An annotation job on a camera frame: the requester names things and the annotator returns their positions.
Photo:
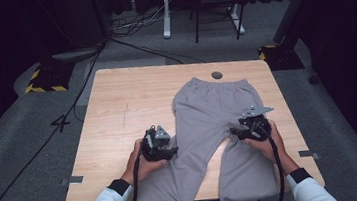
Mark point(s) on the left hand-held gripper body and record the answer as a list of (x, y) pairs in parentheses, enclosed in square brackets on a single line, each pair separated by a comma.
[(156, 143)]

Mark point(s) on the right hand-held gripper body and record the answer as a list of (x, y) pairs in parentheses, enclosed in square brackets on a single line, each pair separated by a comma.
[(256, 124)]

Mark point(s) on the grey pants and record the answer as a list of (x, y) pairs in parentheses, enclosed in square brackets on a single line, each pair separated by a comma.
[(203, 128)]

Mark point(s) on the person's left hand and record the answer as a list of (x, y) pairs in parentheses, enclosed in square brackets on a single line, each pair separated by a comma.
[(143, 168)]

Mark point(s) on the person's right hand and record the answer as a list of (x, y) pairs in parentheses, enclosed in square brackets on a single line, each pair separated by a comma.
[(272, 151)]

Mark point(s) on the black stand base yellow corner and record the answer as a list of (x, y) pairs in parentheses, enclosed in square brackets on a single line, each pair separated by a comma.
[(282, 57)]

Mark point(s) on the flat grey stand foot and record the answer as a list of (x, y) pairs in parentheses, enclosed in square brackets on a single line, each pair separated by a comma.
[(76, 54)]

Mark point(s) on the striped black stand base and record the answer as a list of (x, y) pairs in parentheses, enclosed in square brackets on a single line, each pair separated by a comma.
[(48, 79)]

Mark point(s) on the slanted dark metal pole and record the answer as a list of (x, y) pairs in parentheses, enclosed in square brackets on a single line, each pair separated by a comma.
[(293, 4)]

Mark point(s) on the white desk frame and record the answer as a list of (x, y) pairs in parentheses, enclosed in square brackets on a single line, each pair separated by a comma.
[(166, 21)]

